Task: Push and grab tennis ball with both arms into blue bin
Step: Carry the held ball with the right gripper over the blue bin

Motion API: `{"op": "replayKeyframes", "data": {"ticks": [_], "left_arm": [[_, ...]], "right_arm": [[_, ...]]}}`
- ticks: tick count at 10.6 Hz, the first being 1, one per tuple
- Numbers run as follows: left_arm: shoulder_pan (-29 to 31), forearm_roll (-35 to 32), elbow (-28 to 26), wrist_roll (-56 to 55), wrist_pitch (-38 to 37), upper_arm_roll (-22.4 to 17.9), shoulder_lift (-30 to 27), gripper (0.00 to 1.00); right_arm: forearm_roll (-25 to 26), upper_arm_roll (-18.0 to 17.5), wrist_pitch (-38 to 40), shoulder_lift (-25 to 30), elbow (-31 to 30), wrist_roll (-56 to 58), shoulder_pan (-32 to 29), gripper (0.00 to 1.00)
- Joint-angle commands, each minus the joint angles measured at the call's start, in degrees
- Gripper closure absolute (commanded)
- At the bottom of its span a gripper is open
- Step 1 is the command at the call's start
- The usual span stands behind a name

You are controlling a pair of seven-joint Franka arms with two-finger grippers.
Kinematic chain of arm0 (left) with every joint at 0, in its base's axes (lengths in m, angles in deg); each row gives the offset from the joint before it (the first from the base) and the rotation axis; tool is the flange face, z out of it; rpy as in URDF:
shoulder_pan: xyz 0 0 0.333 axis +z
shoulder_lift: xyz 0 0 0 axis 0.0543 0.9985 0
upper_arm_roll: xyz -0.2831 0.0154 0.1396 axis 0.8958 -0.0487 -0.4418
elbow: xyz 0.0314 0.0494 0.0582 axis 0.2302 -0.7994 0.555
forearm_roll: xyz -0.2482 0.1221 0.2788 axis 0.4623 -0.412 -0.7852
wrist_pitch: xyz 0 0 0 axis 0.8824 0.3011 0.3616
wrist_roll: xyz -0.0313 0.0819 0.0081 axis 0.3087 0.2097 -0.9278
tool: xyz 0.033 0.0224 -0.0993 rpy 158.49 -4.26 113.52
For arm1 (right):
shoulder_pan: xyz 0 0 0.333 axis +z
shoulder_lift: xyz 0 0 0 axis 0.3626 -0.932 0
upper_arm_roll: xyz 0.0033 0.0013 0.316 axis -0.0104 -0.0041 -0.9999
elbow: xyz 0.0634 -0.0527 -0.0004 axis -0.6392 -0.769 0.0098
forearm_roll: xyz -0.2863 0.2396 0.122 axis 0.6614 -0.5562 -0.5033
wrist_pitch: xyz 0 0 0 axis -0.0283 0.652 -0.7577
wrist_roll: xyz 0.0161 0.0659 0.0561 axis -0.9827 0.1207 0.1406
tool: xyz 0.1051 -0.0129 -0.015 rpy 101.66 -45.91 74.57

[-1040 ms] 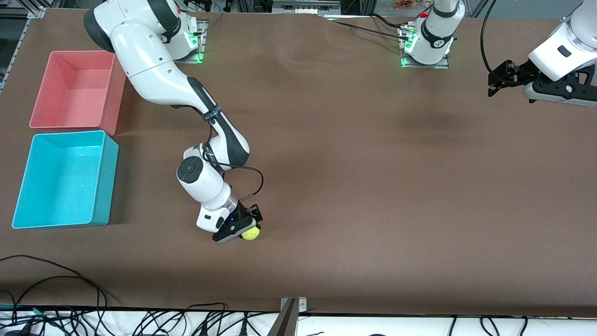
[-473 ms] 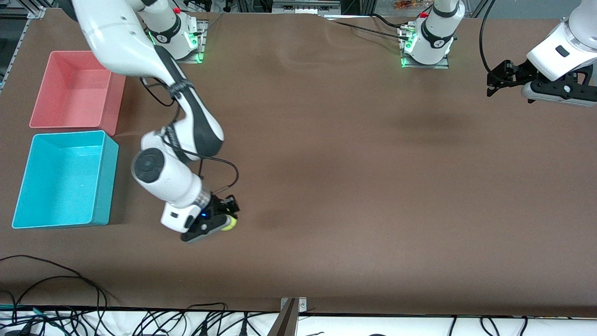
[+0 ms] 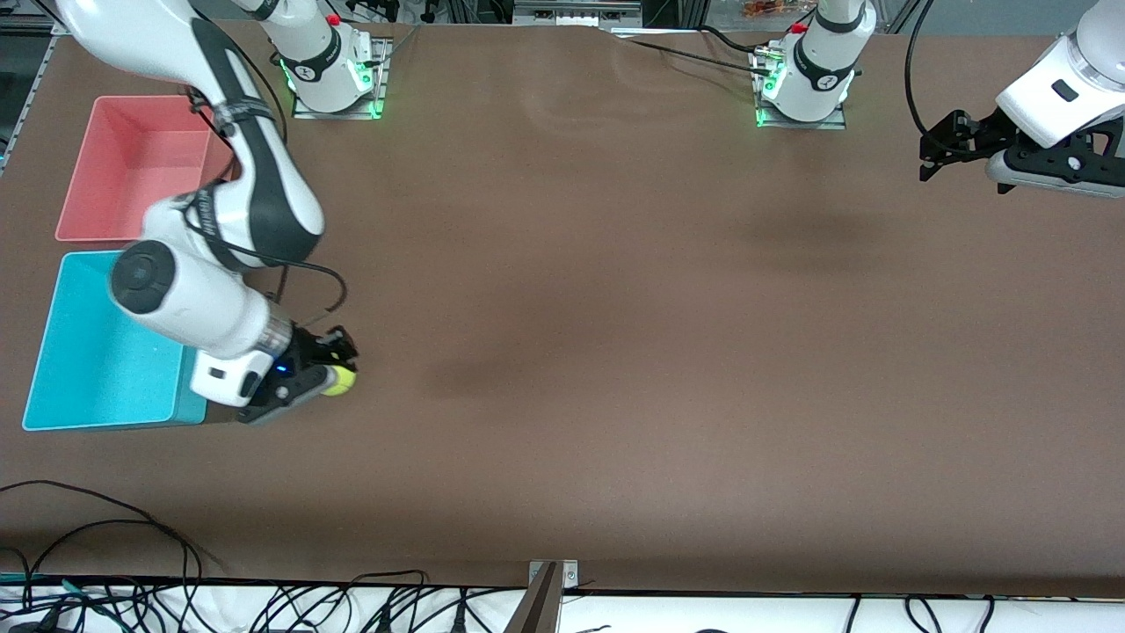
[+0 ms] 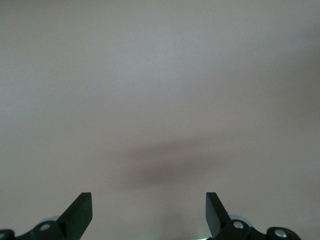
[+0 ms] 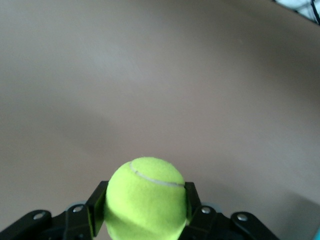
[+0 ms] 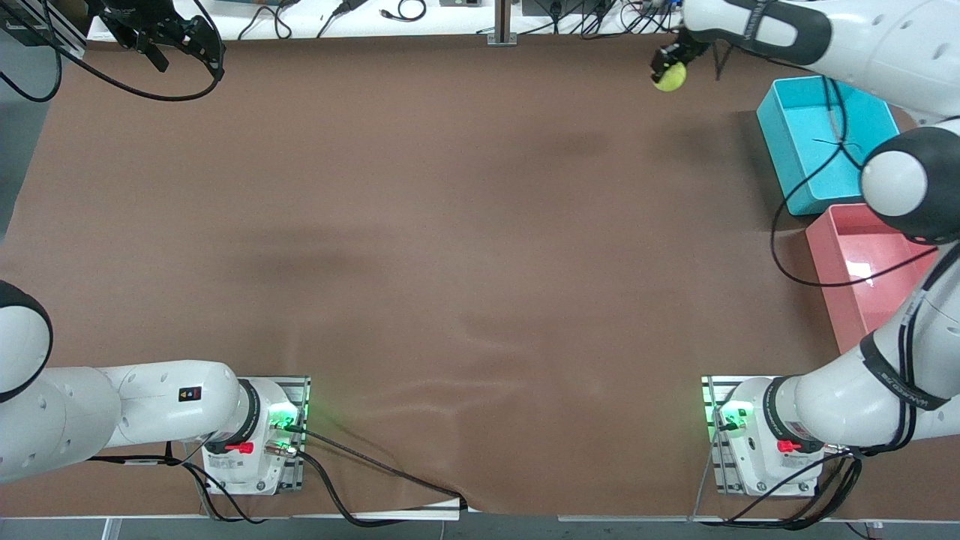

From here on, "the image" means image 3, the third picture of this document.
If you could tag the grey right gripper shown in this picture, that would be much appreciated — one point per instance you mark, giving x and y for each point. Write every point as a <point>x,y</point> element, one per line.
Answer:
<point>307,352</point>

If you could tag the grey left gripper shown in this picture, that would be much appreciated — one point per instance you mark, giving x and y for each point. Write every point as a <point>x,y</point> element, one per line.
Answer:
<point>973,134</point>

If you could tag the yellow tennis ball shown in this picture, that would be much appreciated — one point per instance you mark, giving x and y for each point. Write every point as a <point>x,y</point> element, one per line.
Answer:
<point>343,381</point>

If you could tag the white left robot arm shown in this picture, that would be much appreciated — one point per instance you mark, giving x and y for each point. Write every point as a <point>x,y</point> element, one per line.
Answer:
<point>822,70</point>

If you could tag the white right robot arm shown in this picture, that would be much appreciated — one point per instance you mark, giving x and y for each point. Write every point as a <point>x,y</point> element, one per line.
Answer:
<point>202,299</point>

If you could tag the blue plastic bin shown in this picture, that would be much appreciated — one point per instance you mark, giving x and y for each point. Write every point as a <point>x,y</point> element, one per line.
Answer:
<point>97,387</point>

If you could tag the pink plastic bin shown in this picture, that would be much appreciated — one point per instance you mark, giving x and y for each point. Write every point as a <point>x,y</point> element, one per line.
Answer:
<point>114,167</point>

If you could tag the orange packet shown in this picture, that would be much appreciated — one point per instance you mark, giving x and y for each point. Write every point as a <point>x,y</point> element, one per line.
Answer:
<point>765,9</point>

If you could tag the grey power strip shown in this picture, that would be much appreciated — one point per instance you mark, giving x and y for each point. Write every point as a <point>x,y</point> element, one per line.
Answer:
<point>576,13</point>

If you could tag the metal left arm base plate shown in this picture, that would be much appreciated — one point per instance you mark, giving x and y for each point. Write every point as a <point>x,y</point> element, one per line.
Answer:
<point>833,121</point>

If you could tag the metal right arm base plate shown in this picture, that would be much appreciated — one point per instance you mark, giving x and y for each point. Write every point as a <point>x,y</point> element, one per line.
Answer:
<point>383,70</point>

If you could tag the small metal bracket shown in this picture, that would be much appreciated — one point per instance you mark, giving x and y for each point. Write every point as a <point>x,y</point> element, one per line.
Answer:
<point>571,573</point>

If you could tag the grey metal post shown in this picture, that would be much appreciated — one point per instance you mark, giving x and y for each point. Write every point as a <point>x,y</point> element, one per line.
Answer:
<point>538,611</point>

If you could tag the aluminium frame rail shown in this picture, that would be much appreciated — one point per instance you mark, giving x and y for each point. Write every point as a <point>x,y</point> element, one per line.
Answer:
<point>26,88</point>

